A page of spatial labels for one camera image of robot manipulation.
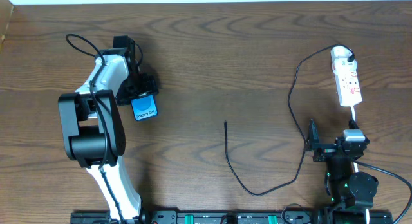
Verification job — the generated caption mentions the white power strip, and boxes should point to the white power strip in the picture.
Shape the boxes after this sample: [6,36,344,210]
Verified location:
[332,58,362,107]

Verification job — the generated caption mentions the black mounting rail base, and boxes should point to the black mounting rail base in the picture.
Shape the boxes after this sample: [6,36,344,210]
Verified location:
[69,210,393,224]

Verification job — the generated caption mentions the black left camera cable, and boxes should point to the black left camera cable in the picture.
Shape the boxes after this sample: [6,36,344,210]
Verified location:
[65,33,126,224]

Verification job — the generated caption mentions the black camera cable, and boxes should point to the black camera cable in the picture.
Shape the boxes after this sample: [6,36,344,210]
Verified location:
[65,33,126,224]
[352,158,412,224]

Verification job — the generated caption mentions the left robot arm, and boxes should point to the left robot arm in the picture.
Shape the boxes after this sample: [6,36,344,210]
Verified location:
[58,35,158,223]

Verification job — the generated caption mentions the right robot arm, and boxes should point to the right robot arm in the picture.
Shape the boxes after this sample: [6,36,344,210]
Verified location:
[304,120,379,223]

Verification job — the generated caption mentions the black right camera cable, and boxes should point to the black right camera cable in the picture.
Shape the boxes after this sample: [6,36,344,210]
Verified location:
[352,158,412,224]

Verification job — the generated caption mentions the blue-screen Galaxy smartphone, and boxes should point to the blue-screen Galaxy smartphone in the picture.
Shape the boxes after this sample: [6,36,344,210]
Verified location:
[131,95,158,121]

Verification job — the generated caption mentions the black USB charging cable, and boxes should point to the black USB charging cable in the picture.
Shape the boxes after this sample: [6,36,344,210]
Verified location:
[223,43,356,197]

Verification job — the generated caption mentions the white USB wall charger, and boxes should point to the white USB wall charger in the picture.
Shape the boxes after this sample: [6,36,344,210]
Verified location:
[330,46,357,75]

